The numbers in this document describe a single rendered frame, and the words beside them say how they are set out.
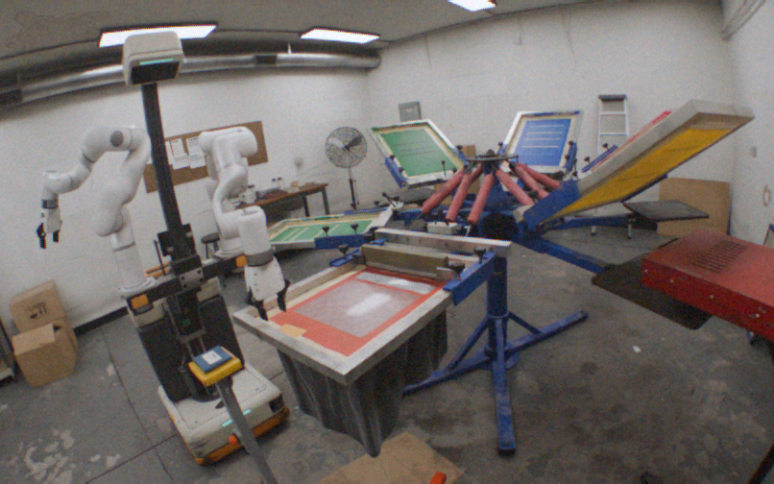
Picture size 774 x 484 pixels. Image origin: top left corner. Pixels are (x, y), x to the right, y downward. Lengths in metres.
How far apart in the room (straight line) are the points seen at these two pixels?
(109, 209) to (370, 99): 6.07
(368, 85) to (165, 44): 5.84
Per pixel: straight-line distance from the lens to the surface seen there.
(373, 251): 1.50
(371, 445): 1.25
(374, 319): 1.17
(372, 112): 6.96
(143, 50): 1.38
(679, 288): 1.15
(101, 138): 1.33
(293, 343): 1.06
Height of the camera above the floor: 1.52
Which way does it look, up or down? 17 degrees down
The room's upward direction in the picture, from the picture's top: 8 degrees counter-clockwise
